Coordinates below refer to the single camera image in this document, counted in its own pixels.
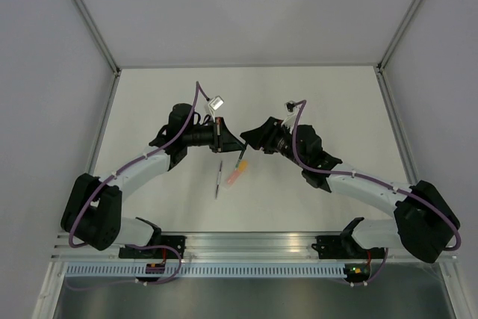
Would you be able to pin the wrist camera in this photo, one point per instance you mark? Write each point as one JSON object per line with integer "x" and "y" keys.
{"x": 292, "y": 109}
{"x": 213, "y": 104}

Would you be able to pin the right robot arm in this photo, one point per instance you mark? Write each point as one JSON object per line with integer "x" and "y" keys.
{"x": 419, "y": 219}

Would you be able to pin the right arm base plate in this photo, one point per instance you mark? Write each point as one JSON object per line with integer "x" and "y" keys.
{"x": 335, "y": 247}

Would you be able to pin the aluminium frame rail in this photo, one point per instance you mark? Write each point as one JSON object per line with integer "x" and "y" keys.
{"x": 234, "y": 247}

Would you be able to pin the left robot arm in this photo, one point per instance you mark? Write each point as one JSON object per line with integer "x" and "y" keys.
{"x": 93, "y": 213}

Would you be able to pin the white slotted cable duct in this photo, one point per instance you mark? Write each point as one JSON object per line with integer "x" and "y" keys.
{"x": 207, "y": 270}

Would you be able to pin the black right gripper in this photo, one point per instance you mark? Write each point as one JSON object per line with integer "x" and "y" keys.
{"x": 265, "y": 134}

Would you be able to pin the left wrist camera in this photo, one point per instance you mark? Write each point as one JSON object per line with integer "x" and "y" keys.
{"x": 213, "y": 104}

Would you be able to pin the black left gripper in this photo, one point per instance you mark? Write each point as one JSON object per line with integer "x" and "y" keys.
{"x": 225, "y": 142}

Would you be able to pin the pink highlighter pen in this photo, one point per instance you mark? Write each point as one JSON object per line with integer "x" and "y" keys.
{"x": 235, "y": 175}

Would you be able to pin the purple marker pen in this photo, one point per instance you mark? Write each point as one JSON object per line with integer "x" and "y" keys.
{"x": 218, "y": 181}

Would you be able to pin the green pen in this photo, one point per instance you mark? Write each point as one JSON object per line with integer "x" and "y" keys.
{"x": 240, "y": 158}

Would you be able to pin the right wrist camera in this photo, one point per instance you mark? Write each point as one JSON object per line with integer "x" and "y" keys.
{"x": 292, "y": 109}

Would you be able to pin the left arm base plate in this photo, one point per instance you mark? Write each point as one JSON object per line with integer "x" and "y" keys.
{"x": 177, "y": 242}

